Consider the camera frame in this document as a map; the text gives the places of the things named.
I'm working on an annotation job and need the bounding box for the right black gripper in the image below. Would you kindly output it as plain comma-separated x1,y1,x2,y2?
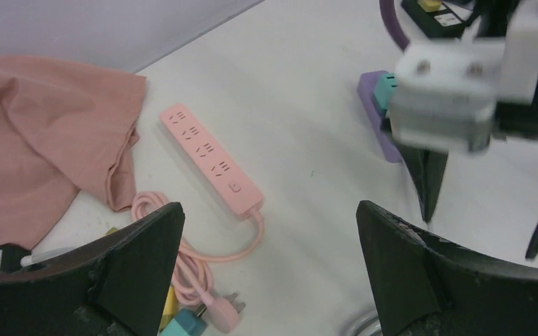
473,1,538,139

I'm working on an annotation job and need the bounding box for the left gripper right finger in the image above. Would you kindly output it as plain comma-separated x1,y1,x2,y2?
356,200,538,335

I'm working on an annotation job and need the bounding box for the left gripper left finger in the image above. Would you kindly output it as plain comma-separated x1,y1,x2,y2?
0,202,185,335

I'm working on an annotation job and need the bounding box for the yellow adapter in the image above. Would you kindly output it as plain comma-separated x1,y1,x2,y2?
417,0,443,13
158,286,179,332

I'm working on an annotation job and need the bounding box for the teal plug adapter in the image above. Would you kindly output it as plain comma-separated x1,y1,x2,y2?
160,309,207,336

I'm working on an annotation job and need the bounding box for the pink power strip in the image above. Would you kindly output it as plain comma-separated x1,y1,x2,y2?
160,104,263,222

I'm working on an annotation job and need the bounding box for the teal adapter on purple strip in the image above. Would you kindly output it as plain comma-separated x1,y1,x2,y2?
373,73,398,118

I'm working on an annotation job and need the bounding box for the purple power strip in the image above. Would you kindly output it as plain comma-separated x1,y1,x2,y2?
357,71,403,164

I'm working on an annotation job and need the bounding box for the yellow adapter on black strip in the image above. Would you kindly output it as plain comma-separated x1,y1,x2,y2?
417,0,443,13

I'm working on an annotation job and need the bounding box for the pink cloth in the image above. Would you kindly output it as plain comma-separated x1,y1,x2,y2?
0,55,146,249

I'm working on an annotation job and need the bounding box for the grey cable at right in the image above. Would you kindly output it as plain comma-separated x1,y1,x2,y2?
340,309,384,336

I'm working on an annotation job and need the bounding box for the pink power strip cable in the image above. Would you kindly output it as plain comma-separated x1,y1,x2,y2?
130,190,266,335

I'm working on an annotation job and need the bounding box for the grey power strip cable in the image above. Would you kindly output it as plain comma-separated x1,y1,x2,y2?
18,248,77,269

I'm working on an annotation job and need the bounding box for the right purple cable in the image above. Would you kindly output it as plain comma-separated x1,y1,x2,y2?
378,0,411,52

